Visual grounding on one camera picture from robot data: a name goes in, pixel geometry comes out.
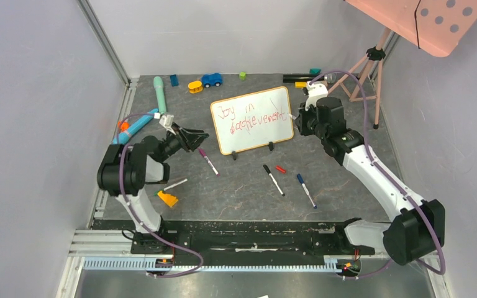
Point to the blue capped whiteboard marker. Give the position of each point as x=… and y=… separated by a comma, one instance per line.
x=308, y=194

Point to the pink perforated board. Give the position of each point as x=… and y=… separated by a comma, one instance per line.
x=435, y=26

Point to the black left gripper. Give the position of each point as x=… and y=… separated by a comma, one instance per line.
x=193, y=138

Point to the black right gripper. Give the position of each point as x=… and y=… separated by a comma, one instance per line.
x=304, y=121

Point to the yellow rectangular block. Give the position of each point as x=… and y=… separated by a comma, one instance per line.
x=300, y=85

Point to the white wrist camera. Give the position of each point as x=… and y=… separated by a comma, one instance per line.
x=315, y=91
x=166, y=120

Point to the green capped whiteboard marker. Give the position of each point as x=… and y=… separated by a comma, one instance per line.
x=171, y=186

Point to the dark blue block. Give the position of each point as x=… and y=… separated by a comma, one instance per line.
x=174, y=80

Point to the teal block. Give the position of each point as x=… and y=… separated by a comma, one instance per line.
x=315, y=71

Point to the black capped whiteboard marker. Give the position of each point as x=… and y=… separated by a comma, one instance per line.
x=268, y=171

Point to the light blue toy tube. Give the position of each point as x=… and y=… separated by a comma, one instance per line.
x=124, y=136

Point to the red marker cap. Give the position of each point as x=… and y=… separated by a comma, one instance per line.
x=280, y=169

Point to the orange wedge block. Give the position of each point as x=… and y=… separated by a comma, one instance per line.
x=169, y=199

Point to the pink tripod stand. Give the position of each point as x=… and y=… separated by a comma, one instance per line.
x=370, y=67

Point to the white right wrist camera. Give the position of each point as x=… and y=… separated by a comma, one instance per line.
x=315, y=91

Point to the mint green toy tube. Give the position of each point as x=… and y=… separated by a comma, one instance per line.
x=158, y=85

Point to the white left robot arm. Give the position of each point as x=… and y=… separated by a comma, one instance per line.
x=125, y=170

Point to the clear plastic ball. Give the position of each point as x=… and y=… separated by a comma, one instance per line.
x=330, y=78

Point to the blue toy car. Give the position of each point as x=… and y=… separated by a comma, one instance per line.
x=209, y=80

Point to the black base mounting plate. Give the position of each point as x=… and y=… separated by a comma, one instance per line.
x=238, y=244

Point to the yellow oval toy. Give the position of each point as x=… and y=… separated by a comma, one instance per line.
x=195, y=87

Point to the white whiteboard orange frame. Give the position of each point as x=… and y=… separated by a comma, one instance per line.
x=252, y=120

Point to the black cylinder tube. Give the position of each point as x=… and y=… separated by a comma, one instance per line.
x=293, y=78

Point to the purple capped whiteboard marker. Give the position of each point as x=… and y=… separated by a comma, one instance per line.
x=204, y=155

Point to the orange toy piece left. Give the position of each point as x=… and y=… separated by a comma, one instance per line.
x=123, y=126

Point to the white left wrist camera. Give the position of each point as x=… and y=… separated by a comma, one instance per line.
x=166, y=120

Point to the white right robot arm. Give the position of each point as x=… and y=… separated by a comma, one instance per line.
x=416, y=226

